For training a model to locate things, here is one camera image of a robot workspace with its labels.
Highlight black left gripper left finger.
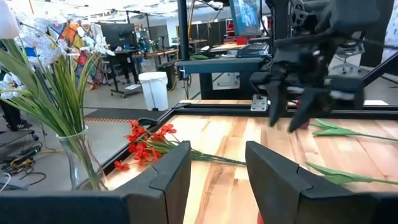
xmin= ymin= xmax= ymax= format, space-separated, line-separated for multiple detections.
xmin=0 ymin=140 xmax=192 ymax=224

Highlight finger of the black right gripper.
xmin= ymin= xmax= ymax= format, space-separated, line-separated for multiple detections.
xmin=288 ymin=88 xmax=326 ymax=134
xmin=266 ymin=80 xmax=289 ymax=128

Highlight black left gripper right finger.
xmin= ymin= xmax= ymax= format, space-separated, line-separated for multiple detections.
xmin=245 ymin=140 xmax=398 ymax=224

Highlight maroon artificial tulip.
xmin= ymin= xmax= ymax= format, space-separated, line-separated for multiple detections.
xmin=298 ymin=118 xmax=398 ymax=142

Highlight red blossom flower bunch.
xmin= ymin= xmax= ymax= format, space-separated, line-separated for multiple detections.
xmin=113 ymin=119 xmax=247 ymax=172

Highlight white artificial tulip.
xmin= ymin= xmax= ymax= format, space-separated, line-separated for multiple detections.
xmin=0 ymin=0 xmax=43 ymax=106
xmin=306 ymin=161 xmax=398 ymax=187

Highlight white blossom flower bunch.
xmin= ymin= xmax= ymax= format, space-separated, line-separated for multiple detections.
xmin=46 ymin=26 xmax=116 ymax=187

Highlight pale blue flower bunch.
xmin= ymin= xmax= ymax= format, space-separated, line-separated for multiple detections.
xmin=0 ymin=17 xmax=78 ymax=138

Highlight clear glass vase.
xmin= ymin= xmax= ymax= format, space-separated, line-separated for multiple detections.
xmin=56 ymin=126 xmax=108 ymax=191

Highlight black keyboard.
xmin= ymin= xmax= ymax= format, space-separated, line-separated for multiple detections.
xmin=236 ymin=42 xmax=271 ymax=59

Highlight grey side desk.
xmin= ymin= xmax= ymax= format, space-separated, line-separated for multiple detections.
xmin=175 ymin=57 xmax=271 ymax=101

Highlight lit computer monitor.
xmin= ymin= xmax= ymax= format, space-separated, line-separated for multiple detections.
xmin=229 ymin=0 xmax=262 ymax=37

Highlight white trash bin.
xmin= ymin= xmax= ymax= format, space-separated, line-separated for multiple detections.
xmin=138 ymin=71 xmax=170 ymax=112

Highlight black computer monitor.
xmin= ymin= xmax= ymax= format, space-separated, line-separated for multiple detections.
xmin=99 ymin=22 xmax=137 ymax=50

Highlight colourful patchwork quilt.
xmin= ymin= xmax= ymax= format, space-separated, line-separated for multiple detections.
xmin=48 ymin=21 xmax=105 ymax=91

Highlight grey metal bracket plate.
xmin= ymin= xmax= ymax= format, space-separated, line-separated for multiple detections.
xmin=250 ymin=94 xmax=269 ymax=112

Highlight black aluminium table frame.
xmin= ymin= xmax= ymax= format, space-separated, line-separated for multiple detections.
xmin=102 ymin=99 xmax=398 ymax=175

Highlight black vertical post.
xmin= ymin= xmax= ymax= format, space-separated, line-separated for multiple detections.
xmin=177 ymin=0 xmax=191 ymax=62

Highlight tangled floor cables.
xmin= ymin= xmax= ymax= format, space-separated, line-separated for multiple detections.
xmin=0 ymin=141 xmax=47 ymax=187

